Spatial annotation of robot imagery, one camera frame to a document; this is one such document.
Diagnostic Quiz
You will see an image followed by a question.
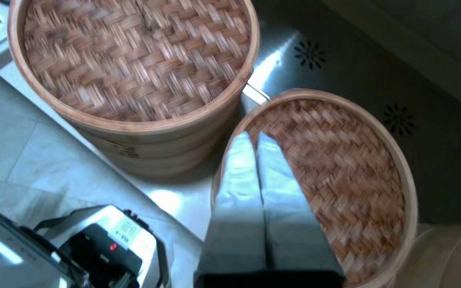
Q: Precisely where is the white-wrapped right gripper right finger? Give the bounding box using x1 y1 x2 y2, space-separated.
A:
256 132 345 277

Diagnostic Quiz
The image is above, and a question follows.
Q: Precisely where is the middle bamboo steamer stack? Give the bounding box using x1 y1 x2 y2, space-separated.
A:
210 88 419 288

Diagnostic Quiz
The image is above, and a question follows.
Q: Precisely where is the woven bamboo steamer lid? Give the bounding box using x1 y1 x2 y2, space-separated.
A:
393 223 461 288
8 0 261 135

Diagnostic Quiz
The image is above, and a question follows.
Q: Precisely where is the black recessed cooktop panel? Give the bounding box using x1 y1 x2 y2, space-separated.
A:
251 0 461 224

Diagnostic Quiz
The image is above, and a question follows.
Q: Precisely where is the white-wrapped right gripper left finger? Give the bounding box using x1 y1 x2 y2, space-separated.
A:
194 131 268 277

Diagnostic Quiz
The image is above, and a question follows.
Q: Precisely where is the white labelled robot housing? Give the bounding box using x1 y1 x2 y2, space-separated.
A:
0 198 89 288

